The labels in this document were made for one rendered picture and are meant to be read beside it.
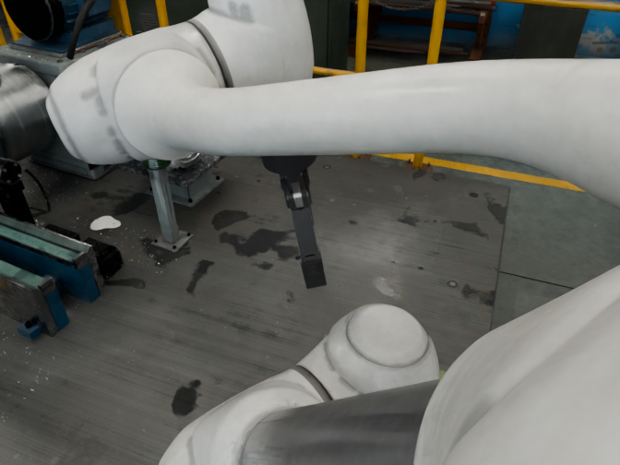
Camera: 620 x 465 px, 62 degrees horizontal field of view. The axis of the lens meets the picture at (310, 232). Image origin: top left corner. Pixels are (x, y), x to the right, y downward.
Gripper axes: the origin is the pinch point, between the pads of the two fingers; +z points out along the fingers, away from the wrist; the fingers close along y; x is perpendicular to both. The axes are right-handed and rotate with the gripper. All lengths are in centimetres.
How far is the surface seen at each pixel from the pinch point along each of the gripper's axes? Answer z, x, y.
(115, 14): -8, -46, -116
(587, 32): 162, 288, -392
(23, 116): 0, -66, -71
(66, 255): 15, -52, -30
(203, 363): 30.1, -25.6, -5.6
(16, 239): 13, -65, -37
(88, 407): 26, -46, 2
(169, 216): 22, -33, -45
